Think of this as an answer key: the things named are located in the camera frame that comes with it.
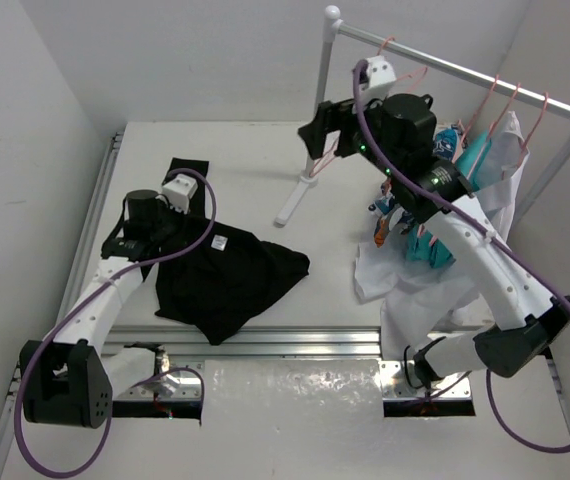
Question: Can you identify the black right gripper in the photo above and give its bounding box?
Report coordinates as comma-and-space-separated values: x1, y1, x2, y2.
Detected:
298, 86, 400, 178

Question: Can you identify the pink wire hanger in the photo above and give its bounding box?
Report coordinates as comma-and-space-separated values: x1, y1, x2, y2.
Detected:
303, 35, 429, 179

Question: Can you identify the black shirt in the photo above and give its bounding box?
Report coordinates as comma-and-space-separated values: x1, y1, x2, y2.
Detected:
152, 157, 312, 346

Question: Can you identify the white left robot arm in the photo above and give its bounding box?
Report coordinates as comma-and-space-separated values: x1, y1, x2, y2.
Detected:
19, 189, 179, 429

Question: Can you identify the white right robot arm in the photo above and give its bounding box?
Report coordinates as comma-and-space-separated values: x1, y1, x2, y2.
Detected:
298, 94, 570, 387

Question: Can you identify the blue orange patterned shirt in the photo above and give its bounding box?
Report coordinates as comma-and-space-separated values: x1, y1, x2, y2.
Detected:
368, 121, 466, 248

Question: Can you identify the pink hanger under patterned shirt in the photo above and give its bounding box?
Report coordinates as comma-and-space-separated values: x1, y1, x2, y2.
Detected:
414, 74, 500, 239

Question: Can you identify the pink hanger under teal shirt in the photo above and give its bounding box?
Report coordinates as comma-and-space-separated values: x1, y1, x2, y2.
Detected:
427, 82, 522, 246

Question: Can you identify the teal shirt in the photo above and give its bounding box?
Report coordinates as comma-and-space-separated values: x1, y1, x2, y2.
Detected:
405, 127, 491, 269

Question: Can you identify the white shirt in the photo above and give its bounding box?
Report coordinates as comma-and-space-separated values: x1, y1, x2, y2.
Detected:
354, 112, 526, 359

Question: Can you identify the pink hanger under white shirt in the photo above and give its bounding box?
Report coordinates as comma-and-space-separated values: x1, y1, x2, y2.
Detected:
501, 92, 549, 180

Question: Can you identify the white foam board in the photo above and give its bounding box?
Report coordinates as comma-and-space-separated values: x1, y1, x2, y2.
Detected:
24, 360, 570, 479

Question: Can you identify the white clothes rack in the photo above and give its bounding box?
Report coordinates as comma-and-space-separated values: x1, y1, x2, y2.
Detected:
273, 4, 570, 226

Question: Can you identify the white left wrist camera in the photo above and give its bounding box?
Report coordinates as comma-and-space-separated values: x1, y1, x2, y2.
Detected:
161, 174, 198, 213

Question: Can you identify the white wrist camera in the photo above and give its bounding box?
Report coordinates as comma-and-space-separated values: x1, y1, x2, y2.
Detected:
161, 174, 198, 213
361, 55, 398, 98

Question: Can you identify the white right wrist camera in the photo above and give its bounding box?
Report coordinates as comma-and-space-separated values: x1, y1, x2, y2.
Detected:
361, 55, 398, 98

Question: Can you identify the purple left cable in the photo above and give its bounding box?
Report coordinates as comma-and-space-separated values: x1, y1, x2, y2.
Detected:
13, 168, 218, 476

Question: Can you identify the purple cable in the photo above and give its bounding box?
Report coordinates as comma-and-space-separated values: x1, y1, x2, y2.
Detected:
353, 59, 570, 454
13, 168, 218, 476

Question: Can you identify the aluminium rail frame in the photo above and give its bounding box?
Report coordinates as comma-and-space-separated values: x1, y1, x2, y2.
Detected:
0, 127, 566, 480

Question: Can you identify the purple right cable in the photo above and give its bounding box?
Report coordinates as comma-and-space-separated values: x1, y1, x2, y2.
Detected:
353, 59, 570, 454

